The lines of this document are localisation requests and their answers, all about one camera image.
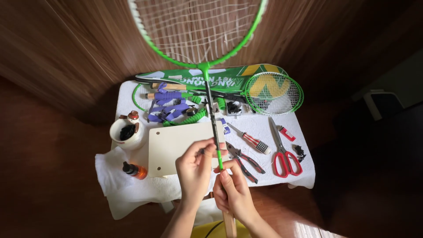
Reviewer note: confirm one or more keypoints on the person's right hand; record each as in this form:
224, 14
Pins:
236, 198

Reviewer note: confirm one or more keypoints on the person's left hand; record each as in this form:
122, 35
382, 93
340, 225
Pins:
193, 173

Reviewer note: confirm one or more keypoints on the cream cutting board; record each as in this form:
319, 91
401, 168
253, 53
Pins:
175, 148

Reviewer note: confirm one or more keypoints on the red-black pliers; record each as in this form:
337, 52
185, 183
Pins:
246, 162

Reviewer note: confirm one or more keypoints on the person's yellow clothing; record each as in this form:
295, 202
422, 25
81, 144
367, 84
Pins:
211, 231

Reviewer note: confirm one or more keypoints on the green coiled grip tape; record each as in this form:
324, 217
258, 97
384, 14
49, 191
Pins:
188, 119

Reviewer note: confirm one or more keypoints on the blue-white small packet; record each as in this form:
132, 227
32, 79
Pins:
225, 127

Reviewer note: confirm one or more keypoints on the orange bottle with black cap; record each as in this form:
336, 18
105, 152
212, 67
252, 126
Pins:
136, 170

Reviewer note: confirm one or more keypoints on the black tape roll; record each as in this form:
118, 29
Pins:
191, 111

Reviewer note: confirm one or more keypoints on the white towel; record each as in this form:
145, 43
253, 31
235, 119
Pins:
132, 188

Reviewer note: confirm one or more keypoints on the white mug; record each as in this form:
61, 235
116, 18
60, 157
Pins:
132, 140

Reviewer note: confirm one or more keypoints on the purple grip tape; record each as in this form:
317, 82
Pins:
165, 105

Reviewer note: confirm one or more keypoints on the clear box with black grommets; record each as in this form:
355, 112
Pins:
235, 108

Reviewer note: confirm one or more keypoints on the black scraps in mug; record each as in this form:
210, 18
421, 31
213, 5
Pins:
127, 132

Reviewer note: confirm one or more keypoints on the black plastic clips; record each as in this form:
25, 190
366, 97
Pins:
300, 152

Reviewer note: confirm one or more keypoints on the green badminton racket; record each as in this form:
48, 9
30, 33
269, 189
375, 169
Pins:
168, 96

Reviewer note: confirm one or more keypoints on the red lighter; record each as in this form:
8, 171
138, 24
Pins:
286, 133

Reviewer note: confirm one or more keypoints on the brown bear figurine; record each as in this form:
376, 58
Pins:
133, 116

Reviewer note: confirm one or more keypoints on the green racket cover bag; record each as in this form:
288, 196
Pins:
228, 76

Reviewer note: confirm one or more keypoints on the white chair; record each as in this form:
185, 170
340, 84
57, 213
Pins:
383, 104

